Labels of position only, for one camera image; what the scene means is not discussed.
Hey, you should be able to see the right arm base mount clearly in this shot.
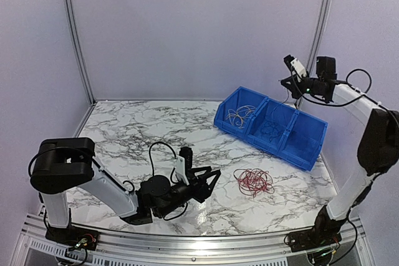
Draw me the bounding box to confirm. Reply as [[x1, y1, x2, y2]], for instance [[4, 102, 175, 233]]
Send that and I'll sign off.
[[284, 229, 342, 252]]

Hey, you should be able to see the white thin cable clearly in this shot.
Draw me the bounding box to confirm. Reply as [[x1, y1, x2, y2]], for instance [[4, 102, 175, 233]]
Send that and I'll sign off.
[[224, 103, 258, 129]]

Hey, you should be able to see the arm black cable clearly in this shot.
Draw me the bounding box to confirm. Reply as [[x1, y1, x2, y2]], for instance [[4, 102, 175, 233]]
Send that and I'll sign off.
[[299, 69, 373, 107], [148, 141, 178, 176]]

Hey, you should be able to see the blue three-compartment plastic bin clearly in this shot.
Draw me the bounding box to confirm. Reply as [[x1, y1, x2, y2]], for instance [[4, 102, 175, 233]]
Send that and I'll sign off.
[[214, 87, 328, 171]]

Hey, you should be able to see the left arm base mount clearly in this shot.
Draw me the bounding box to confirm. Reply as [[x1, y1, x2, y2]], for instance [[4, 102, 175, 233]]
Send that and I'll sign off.
[[46, 226, 99, 250]]

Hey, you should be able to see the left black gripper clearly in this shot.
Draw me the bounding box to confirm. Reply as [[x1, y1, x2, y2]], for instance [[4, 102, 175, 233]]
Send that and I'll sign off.
[[157, 167, 221, 219]]

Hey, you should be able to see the aluminium front rail frame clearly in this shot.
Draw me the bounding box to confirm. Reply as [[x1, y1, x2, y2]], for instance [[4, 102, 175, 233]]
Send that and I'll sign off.
[[12, 212, 375, 266]]

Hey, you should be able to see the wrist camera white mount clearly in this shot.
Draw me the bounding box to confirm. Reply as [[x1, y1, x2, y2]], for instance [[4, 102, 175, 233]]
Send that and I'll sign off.
[[174, 146, 193, 186], [283, 55, 309, 81]]

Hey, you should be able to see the right aluminium corner post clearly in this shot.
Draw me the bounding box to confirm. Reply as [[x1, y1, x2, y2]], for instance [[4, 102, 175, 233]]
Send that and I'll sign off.
[[294, 0, 336, 108]]

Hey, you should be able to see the tangled red blue cable bundle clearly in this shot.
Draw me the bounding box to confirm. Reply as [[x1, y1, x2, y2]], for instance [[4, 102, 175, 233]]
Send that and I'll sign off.
[[233, 168, 275, 199]]

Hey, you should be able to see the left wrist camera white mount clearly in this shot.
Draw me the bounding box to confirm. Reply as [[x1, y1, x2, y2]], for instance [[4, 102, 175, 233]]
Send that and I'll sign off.
[[174, 146, 193, 186]]

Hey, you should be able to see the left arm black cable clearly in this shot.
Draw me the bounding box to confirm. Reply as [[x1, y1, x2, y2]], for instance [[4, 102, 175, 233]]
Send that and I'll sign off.
[[148, 141, 178, 176]]

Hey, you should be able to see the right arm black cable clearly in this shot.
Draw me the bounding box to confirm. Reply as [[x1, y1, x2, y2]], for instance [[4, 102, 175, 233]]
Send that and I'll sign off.
[[299, 69, 373, 107]]

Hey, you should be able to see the left aluminium corner post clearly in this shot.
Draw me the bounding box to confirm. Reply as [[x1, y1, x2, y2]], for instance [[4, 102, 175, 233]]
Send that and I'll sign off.
[[64, 0, 96, 105]]

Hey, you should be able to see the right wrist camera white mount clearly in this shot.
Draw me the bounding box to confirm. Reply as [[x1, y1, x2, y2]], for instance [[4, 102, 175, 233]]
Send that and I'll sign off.
[[283, 55, 309, 81]]

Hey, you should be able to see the blue thin cable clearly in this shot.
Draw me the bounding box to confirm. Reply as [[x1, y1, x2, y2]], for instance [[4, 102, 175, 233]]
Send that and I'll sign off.
[[260, 91, 292, 144]]

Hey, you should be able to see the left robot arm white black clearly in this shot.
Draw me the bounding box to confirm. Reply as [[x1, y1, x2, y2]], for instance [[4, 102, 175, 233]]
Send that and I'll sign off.
[[27, 138, 221, 244]]

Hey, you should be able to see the aluminium corner post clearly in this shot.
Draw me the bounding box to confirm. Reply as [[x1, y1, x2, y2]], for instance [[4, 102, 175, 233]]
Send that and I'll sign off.
[[64, 0, 96, 105], [294, 0, 336, 108]]

